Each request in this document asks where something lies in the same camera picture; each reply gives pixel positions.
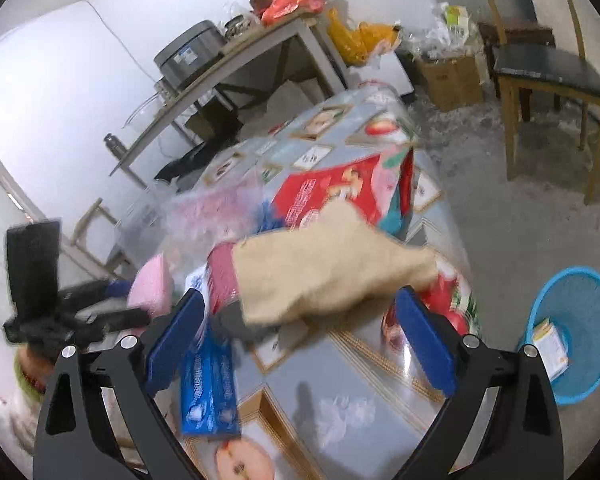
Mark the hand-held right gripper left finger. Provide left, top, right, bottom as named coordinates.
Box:
left=32, top=287, right=206, bottom=480

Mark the blue mesh waste basket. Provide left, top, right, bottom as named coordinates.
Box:
left=517, top=267, right=600, bottom=407

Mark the grey rice cooker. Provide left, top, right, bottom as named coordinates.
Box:
left=153, top=20, right=227, bottom=92

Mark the brown cardboard box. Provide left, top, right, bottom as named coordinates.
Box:
left=414, top=54, right=484, bottom=112

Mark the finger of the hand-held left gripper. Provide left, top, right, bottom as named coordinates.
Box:
left=60, top=280, right=132, bottom=307
left=86, top=308, right=151, bottom=334

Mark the wooden stool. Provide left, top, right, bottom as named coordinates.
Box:
left=71, top=197, right=133, bottom=281

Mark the clear crumpled plastic bag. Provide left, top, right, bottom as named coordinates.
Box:
left=162, top=170, right=277, bottom=272

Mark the clear plastic wrap pile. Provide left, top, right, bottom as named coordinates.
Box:
left=404, top=2, right=482, bottom=62

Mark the dark brown stool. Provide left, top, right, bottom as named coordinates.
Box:
left=478, top=16, right=557, bottom=87

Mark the wooden side table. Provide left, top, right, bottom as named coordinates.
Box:
left=109, top=10, right=352, bottom=183

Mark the pink sponge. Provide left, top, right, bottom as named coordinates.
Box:
left=127, top=254, right=176, bottom=317

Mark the beige cloth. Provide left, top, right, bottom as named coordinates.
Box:
left=231, top=204, right=440, bottom=327

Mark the red printed flat box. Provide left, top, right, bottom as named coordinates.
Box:
left=271, top=151, right=417, bottom=242

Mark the printed fruit tablecloth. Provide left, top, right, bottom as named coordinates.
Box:
left=105, top=82, right=482, bottom=480

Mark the orange red plastic bag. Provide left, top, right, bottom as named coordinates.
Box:
left=259, top=0, right=327, bottom=27

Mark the white yellow packet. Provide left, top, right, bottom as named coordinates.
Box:
left=531, top=317, right=572, bottom=382

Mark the black cloth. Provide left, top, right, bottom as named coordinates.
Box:
left=154, top=142, right=217, bottom=187

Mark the dark metal flask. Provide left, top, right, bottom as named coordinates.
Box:
left=103, top=132, right=127, bottom=162

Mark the yellow plastic bag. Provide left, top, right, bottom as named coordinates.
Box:
left=326, top=8, right=402, bottom=67

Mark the red cylindrical can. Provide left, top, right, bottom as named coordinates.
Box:
left=206, top=244, right=286, bottom=343

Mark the blue white carton box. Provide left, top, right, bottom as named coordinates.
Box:
left=179, top=264, right=244, bottom=442

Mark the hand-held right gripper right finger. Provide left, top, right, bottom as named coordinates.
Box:
left=390, top=285, right=566, bottom=480

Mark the wooden chair black seat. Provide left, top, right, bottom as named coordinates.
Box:
left=469, top=0, right=600, bottom=207

